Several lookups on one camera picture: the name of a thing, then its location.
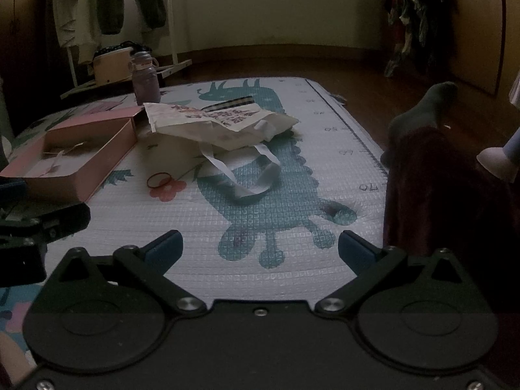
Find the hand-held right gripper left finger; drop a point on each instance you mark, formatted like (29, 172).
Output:
(162, 250)

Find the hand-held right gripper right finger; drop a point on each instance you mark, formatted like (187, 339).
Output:
(357, 252)

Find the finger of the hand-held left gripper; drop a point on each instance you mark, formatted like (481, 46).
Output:
(69, 219)
(12, 191)

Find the red-brown rubber band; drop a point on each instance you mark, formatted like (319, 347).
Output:
(148, 181)

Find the cream printed shopping bag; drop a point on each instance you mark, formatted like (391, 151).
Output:
(211, 126)

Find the white plastic bag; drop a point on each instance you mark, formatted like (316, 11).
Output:
(515, 89)

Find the pink cardboard box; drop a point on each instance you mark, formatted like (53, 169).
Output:
(109, 146)

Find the person's trousered leg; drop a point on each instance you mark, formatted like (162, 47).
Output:
(447, 195)

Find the dinosaur print play mat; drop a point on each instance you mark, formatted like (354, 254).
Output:
(284, 162)

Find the wooden cabinet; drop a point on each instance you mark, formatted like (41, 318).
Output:
(28, 61)

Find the purple water bottle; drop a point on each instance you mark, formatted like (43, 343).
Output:
(145, 85)

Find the person's socked foot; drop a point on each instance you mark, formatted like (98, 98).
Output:
(426, 109)

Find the dark checked strip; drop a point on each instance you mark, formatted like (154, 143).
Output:
(231, 103)

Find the white tubular stand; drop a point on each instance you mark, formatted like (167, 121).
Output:
(495, 164)

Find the hanging white garments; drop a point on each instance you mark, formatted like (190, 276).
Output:
(77, 12)

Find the hanging green trousers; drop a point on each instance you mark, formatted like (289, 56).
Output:
(113, 4)

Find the white clothes rack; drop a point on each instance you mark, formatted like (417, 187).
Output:
(172, 28)

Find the hanging patterned clothes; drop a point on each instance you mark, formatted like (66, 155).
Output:
(418, 16)

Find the wooden wardrobe door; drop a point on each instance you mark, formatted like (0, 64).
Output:
(475, 28)

